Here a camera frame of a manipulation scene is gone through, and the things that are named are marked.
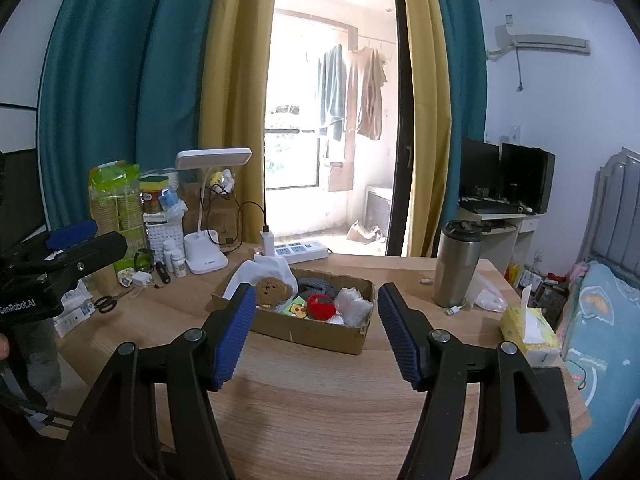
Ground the black keyboard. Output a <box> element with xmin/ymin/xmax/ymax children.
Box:
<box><xmin>470</xmin><ymin>202</ymin><xmax>523</xmax><ymax>215</ymax></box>

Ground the yellow tissue pack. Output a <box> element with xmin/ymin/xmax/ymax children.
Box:
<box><xmin>500</xmin><ymin>284</ymin><xmax>562</xmax><ymax>368</ymax></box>

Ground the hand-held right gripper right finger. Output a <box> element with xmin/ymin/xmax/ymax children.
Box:
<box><xmin>376</xmin><ymin>281</ymin><xmax>583</xmax><ymax>480</ymax></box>

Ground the grey cloth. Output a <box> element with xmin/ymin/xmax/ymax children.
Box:
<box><xmin>22</xmin><ymin>317</ymin><xmax>62</xmax><ymax>407</ymax></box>

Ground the hanging blue garment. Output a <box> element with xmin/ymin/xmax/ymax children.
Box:
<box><xmin>316</xmin><ymin>44</ymin><xmax>347</xmax><ymax>142</ymax></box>

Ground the yellow curtain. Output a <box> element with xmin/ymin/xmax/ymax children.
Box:
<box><xmin>397</xmin><ymin>0</ymin><xmax>453</xmax><ymax>258</ymax></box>
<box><xmin>197</xmin><ymin>0</ymin><xmax>281</xmax><ymax>261</ymax></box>

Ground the clear plastic bag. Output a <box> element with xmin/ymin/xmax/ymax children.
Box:
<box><xmin>470</xmin><ymin>272</ymin><xmax>508</xmax><ymax>311</ymax></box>

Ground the large white textured cloth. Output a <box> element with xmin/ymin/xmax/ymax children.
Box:
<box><xmin>222</xmin><ymin>254</ymin><xmax>301</xmax><ymax>306</ymax></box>

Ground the white power strip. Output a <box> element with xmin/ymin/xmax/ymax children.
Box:
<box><xmin>255</xmin><ymin>241</ymin><xmax>328</xmax><ymax>266</ymax></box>

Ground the torn cardboard piece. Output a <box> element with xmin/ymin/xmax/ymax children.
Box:
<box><xmin>347</xmin><ymin>220</ymin><xmax>383</xmax><ymax>244</ymax></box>

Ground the brown cardboard carton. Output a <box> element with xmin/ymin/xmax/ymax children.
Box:
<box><xmin>181</xmin><ymin>182</ymin><xmax>241</xmax><ymax>243</ymax></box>

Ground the brown cardboard box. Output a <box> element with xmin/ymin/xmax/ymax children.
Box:
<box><xmin>211</xmin><ymin>259</ymin><xmax>376</xmax><ymax>356</ymax></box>

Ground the grey padded headboard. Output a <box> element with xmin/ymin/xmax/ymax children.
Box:
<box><xmin>575</xmin><ymin>147</ymin><xmax>640</xmax><ymax>281</ymax></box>

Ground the blue plastic bag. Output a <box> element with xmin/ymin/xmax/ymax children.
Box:
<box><xmin>159</xmin><ymin>185</ymin><xmax>188</xmax><ymax>221</ymax></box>

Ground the red plush toy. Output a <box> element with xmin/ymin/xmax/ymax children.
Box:
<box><xmin>306</xmin><ymin>294</ymin><xmax>337</xmax><ymax>321</ymax></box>

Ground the teal curtain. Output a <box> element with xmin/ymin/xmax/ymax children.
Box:
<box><xmin>37</xmin><ymin>0</ymin><xmax>226</xmax><ymax>241</ymax></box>
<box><xmin>430</xmin><ymin>0</ymin><xmax>488</xmax><ymax>221</ymax></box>

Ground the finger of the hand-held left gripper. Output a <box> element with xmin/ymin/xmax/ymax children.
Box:
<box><xmin>30</xmin><ymin>231</ymin><xmax>129</xmax><ymax>291</ymax></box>
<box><xmin>0</xmin><ymin>219</ymin><xmax>98</xmax><ymax>268</ymax></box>

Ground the black computer monitor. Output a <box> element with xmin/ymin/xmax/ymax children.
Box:
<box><xmin>500</xmin><ymin>142</ymin><xmax>556</xmax><ymax>215</ymax></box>
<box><xmin>459</xmin><ymin>137</ymin><xmax>501</xmax><ymax>201</ymax></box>

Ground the black charging cable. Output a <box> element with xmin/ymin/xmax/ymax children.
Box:
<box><xmin>202</xmin><ymin>182</ymin><xmax>271</xmax><ymax>256</ymax></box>

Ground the black sliding door frame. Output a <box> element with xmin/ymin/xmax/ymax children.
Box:
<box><xmin>387</xmin><ymin>0</ymin><xmax>416</xmax><ymax>257</ymax></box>

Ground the stainless steel tumbler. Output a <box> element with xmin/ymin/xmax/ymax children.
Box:
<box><xmin>432</xmin><ymin>220</ymin><xmax>485</xmax><ymax>309</ymax></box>

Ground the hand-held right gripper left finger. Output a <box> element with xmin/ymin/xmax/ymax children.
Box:
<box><xmin>60</xmin><ymin>282</ymin><xmax>258</xmax><ymax>480</ymax></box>

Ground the white cardboard packet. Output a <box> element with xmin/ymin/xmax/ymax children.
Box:
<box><xmin>52</xmin><ymin>280</ymin><xmax>98</xmax><ymax>338</ymax></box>

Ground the white plastic basket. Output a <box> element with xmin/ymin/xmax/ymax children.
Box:
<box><xmin>144</xmin><ymin>210</ymin><xmax>186</xmax><ymax>261</ymax></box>

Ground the hanging beige garment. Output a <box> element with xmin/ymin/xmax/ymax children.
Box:
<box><xmin>342</xmin><ymin>46</ymin><xmax>388</xmax><ymax>141</ymax></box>

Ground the blue printed blanket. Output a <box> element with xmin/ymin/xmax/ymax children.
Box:
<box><xmin>560</xmin><ymin>260</ymin><xmax>640</xmax><ymax>476</ymax></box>

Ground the white computer desk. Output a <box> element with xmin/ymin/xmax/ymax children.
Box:
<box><xmin>457</xmin><ymin>207</ymin><xmax>538</xmax><ymax>281</ymax></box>

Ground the white balcony appliance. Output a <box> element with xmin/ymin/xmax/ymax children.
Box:
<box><xmin>364</xmin><ymin>186</ymin><xmax>393</xmax><ymax>241</ymax></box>

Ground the yellow cartoon print cloth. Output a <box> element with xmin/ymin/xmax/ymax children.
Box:
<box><xmin>280</xmin><ymin>296</ymin><xmax>310</xmax><ymax>318</ymax></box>

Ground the green pack of paper cups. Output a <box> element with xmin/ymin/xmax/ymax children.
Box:
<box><xmin>89</xmin><ymin>160</ymin><xmax>143</xmax><ymax>261</ymax></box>

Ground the dark panel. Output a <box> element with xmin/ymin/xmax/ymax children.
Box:
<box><xmin>0</xmin><ymin>150</ymin><xmax>48</xmax><ymax>256</ymax></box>

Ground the white air conditioner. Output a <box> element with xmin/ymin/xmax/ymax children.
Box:
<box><xmin>487</xmin><ymin>24</ymin><xmax>592</xmax><ymax>63</ymax></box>

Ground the white desk lamp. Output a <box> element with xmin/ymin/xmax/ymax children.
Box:
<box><xmin>175</xmin><ymin>148</ymin><xmax>252</xmax><ymax>275</ymax></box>

